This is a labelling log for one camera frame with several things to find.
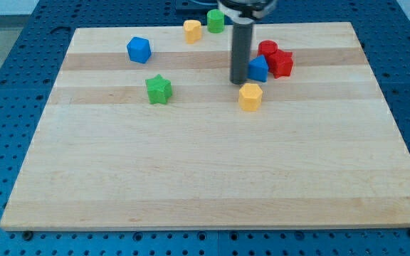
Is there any blue triangle block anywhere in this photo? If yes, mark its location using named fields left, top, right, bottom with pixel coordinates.
left=248, top=55, right=268, bottom=82

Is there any yellow heart block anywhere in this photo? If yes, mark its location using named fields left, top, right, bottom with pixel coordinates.
left=183, top=20, right=202, bottom=44

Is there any yellow hexagon block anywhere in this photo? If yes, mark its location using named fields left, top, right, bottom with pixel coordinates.
left=238, top=83, right=263, bottom=112

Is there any green star block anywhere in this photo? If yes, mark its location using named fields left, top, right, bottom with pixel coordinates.
left=145, top=74, right=172, bottom=105

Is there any wooden board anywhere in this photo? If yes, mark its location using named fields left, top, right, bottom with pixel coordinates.
left=0, top=22, right=410, bottom=231

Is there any red star block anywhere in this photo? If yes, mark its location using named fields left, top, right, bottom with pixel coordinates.
left=267, top=50, right=294, bottom=79

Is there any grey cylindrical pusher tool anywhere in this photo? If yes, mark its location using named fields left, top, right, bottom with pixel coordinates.
left=230, top=19, right=253, bottom=85

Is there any blue cube block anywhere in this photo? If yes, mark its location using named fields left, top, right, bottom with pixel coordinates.
left=127, top=37, right=152, bottom=63

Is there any red cylinder block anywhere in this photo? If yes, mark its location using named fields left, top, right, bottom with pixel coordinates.
left=257, top=40, right=278, bottom=57

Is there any green cylinder block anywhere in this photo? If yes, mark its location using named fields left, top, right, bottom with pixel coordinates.
left=206, top=9, right=225, bottom=33

